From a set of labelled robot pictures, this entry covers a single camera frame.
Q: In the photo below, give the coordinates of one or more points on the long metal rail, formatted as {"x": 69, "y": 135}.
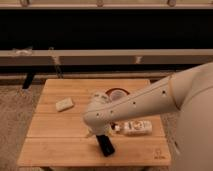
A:
{"x": 104, "y": 57}

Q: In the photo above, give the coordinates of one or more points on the wooden table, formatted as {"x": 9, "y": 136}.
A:
{"x": 58, "y": 139}

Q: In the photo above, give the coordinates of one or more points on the white sponge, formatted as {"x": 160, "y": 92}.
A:
{"x": 64, "y": 104}

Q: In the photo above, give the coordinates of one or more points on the white labelled bottle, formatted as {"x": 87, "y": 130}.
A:
{"x": 129, "y": 128}

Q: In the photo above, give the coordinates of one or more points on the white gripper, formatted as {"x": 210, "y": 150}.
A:
{"x": 99, "y": 130}

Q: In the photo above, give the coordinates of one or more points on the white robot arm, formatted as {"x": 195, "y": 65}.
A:
{"x": 189, "y": 93}

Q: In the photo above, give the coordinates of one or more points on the white plastic cup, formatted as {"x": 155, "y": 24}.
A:
{"x": 116, "y": 95}

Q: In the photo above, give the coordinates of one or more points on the orange bowl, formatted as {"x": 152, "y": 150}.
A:
{"x": 108, "y": 92}

